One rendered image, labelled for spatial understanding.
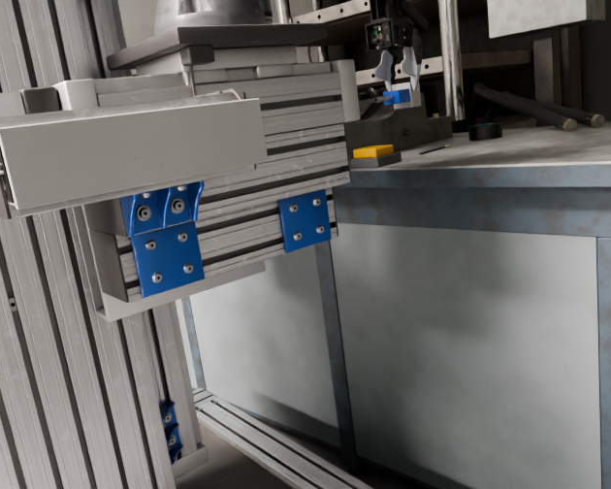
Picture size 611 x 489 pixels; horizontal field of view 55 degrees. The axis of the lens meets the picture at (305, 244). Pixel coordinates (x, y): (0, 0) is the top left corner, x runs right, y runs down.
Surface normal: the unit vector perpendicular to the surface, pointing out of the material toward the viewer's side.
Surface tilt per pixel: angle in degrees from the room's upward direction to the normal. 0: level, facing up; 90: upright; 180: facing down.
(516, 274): 90
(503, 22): 90
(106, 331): 90
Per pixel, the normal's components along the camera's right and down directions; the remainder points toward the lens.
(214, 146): 0.62, 0.10
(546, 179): -0.69, 0.25
